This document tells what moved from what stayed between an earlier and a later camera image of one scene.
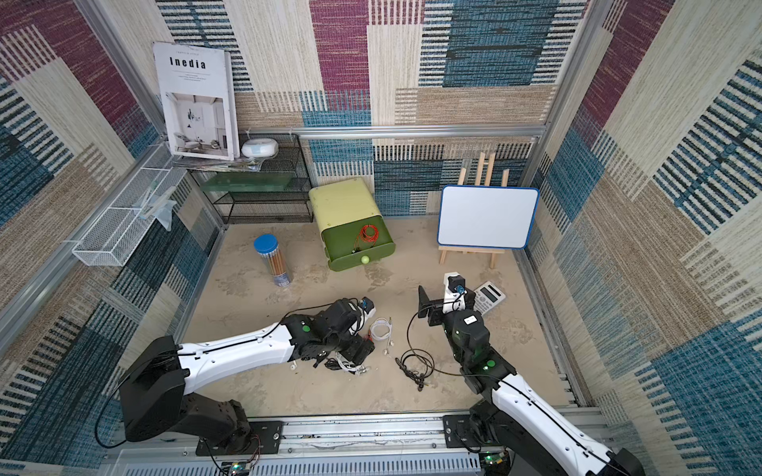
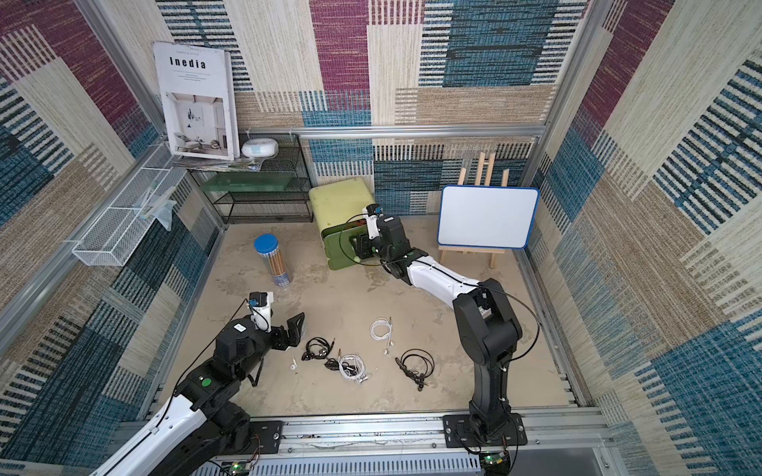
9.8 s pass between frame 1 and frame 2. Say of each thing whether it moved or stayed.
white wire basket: stayed
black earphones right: stayed
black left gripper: moved
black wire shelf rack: stayed
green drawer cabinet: stayed
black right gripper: moved
